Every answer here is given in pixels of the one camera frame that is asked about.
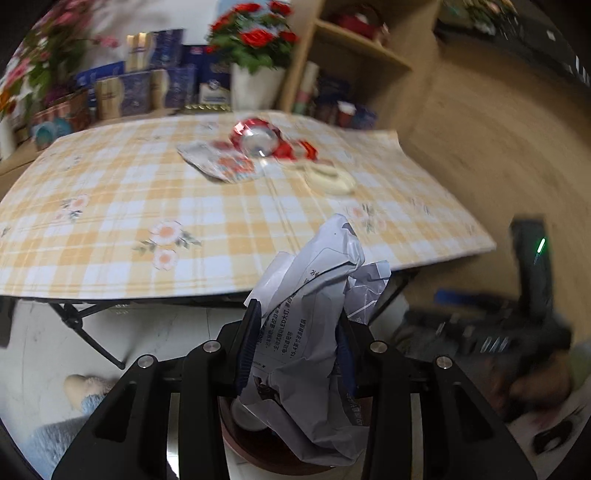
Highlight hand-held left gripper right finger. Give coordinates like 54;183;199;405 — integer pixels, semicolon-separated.
337;319;539;480

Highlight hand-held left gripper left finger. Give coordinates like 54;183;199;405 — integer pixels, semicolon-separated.
51;299;266;480

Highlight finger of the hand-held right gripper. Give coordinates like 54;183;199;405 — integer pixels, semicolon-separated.
435;287;521;308

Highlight grey plastic bag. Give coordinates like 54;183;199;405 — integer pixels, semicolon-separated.
239;213;393;468

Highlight red round bin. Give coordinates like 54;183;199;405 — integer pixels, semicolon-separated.
216;392;370;476

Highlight white and red snack wrapper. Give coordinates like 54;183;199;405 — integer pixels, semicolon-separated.
177;140;263;184

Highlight crushed red can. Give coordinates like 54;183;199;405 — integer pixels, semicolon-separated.
230;117;283;158

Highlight person's right hand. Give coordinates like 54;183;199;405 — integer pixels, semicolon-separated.
489;351;575;414

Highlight white printed cloth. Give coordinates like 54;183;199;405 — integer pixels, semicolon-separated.
505;397;591;462

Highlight beige fuzzy slipper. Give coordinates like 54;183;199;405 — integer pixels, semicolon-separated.
64;374;118;411

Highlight yellow checkered floral tablecloth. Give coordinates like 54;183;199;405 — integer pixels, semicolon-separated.
0;111;498;302

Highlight person's fuzzy blue pants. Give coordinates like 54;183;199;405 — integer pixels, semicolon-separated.
25;392;109;480

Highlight white flower pot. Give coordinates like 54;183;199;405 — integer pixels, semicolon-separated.
229;62;290;112

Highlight wooden shelf unit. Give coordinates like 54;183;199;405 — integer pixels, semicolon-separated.
277;0;444;139

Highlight stack of pastel paper cups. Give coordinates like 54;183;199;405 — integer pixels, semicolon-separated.
294;62;320;117

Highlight blue patterned gift box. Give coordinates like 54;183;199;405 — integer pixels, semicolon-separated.
95;71;155;119
126;29;185;71
152;67;198;110

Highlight red basket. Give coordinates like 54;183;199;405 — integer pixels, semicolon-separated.
331;4;389;41

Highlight striped planter box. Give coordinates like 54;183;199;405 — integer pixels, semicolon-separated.
28;90;92;149

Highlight flat blue carton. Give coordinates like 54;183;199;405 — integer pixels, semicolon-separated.
75;61;126;89

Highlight red rose plant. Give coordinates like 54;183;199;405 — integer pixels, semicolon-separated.
204;0;302;75

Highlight pink blossom branches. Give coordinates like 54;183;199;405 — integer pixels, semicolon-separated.
0;0;120;121

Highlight black folding table frame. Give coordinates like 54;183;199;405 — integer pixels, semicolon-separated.
0;270;421;370

